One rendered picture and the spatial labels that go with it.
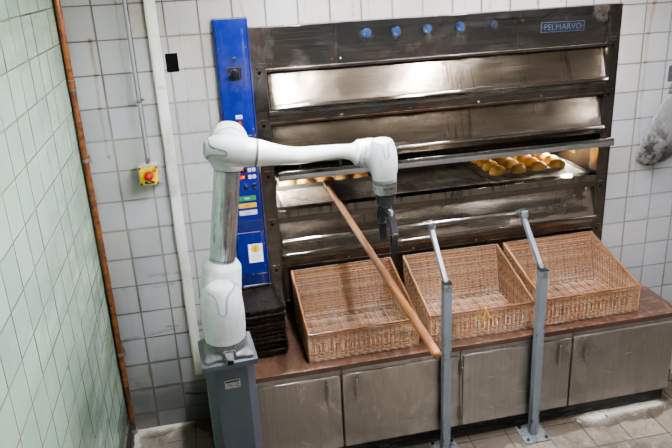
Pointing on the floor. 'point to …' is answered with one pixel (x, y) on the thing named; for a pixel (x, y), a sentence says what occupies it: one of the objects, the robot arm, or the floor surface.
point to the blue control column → (241, 92)
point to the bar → (532, 432)
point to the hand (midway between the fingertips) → (388, 243)
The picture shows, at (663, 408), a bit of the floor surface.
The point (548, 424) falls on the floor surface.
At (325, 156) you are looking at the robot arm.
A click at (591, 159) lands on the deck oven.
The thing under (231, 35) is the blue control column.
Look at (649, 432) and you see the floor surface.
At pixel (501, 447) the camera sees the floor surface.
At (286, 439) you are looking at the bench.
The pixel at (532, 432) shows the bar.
